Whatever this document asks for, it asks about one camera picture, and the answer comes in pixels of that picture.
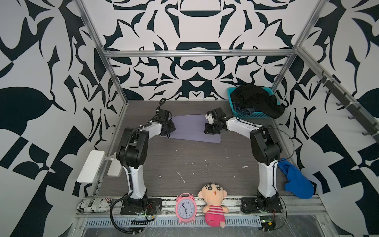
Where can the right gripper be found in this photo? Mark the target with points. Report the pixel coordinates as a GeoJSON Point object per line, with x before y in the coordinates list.
{"type": "Point", "coordinates": [207, 129]}

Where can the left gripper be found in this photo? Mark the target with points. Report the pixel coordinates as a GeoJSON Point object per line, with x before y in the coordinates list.
{"type": "Point", "coordinates": [172, 127]}

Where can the lavender skirt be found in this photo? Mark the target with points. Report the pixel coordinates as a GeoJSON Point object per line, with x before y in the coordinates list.
{"type": "Point", "coordinates": [191, 127]}

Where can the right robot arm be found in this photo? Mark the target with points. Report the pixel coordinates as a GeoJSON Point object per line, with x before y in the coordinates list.
{"type": "Point", "coordinates": [266, 150]}

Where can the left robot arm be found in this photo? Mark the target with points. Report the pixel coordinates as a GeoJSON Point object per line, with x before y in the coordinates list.
{"type": "Point", "coordinates": [132, 153]}

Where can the denim garment in basket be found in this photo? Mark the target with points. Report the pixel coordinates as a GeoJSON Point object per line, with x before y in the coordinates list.
{"type": "Point", "coordinates": [243, 111]}

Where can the teal plastic basket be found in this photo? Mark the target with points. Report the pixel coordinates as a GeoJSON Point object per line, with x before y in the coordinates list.
{"type": "Point", "coordinates": [254, 114]}

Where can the black garment in basket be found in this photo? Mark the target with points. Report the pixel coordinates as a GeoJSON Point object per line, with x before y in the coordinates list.
{"type": "Point", "coordinates": [261, 98]}

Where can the plush doll pink shirt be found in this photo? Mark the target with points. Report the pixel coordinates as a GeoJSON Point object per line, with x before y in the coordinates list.
{"type": "Point", "coordinates": [214, 212]}

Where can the pink alarm clock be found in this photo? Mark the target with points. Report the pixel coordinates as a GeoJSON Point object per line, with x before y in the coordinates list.
{"type": "Point", "coordinates": [186, 208]}

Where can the white rectangular panel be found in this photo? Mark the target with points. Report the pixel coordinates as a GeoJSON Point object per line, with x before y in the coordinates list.
{"type": "Point", "coordinates": [91, 167]}

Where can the blue cloth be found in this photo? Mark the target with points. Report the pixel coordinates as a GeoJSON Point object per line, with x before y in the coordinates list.
{"type": "Point", "coordinates": [297, 183]}

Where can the folded newspaper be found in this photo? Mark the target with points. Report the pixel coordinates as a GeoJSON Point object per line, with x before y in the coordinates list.
{"type": "Point", "coordinates": [95, 205]}

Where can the small circuit board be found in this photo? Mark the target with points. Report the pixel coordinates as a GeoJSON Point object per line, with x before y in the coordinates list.
{"type": "Point", "coordinates": [267, 224]}

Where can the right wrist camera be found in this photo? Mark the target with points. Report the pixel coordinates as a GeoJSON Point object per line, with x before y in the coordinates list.
{"type": "Point", "coordinates": [210, 119]}

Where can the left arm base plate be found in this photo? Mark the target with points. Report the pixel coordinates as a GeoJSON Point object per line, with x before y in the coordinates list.
{"type": "Point", "coordinates": [150, 206]}

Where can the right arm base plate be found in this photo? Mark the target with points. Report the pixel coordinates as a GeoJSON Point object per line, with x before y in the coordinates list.
{"type": "Point", "coordinates": [261, 205]}

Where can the grey wall hook rail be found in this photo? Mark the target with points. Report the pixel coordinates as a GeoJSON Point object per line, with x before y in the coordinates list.
{"type": "Point", "coordinates": [345, 100]}

